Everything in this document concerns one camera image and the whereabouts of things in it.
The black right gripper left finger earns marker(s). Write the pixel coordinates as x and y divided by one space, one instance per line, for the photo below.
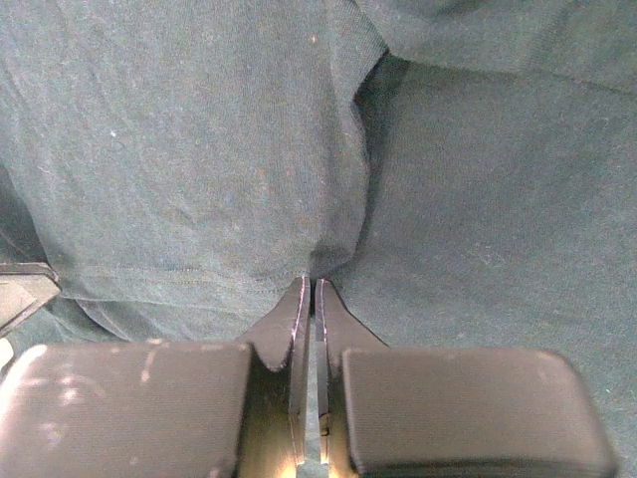
164 409

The black t-shirt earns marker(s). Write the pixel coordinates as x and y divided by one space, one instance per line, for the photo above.
464 171

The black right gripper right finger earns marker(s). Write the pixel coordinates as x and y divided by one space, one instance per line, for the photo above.
460 412

